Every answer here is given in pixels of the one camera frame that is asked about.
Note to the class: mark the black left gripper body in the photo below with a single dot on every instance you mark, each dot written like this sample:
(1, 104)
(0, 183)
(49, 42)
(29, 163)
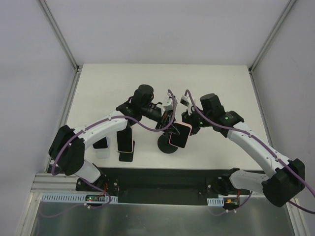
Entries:
(165, 120)

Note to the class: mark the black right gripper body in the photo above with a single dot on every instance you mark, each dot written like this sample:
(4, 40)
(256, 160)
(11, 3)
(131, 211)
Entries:
(186, 119)

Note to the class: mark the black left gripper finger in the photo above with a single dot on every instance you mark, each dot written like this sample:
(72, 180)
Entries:
(174, 128)
(164, 126)

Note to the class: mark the pink-cased phone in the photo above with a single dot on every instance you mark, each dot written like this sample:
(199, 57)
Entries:
(180, 141)

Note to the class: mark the black round-base phone stand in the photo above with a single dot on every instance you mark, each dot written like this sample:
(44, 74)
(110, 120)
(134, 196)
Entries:
(164, 145)

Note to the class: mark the beige-cased phone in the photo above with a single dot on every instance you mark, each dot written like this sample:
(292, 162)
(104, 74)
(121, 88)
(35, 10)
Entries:
(125, 140)

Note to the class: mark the lilac-cased phone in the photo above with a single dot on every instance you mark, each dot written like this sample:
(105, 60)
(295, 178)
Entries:
(101, 144)

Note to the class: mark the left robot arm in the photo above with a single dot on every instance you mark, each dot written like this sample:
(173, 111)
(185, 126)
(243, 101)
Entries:
(69, 145)

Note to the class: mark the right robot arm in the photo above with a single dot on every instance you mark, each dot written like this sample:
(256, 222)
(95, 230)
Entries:
(282, 179)

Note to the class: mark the black folding phone stand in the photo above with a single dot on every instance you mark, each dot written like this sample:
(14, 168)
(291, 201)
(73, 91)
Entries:
(127, 156)

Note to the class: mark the white folding phone stand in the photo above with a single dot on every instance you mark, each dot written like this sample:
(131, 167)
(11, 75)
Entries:
(103, 153)

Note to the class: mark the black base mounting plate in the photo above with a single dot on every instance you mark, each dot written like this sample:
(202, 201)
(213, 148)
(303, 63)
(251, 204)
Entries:
(161, 186)

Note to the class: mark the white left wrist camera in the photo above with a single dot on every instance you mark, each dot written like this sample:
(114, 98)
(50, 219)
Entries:
(170, 102)

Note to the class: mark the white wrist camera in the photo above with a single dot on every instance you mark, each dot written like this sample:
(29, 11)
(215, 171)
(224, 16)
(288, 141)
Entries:
(170, 102)
(186, 101)

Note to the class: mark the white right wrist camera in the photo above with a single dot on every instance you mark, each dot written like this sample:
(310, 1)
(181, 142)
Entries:
(186, 101)

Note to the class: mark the white slotted cable duct right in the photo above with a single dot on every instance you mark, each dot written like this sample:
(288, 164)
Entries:
(215, 202)

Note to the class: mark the white slotted cable duct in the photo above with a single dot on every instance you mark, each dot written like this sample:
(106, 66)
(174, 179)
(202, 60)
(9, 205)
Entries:
(215, 202)
(78, 198)

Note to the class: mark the aluminium frame post left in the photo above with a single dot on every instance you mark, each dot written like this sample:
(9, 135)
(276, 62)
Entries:
(58, 34)

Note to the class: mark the aluminium frame post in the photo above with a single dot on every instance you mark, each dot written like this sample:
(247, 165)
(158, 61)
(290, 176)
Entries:
(272, 34)
(58, 34)

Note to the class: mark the white slotted cable duct left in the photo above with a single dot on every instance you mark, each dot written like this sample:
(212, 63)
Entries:
(78, 198)

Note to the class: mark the aluminium frame post right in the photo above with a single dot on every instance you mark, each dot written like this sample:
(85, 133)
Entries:
(272, 34)

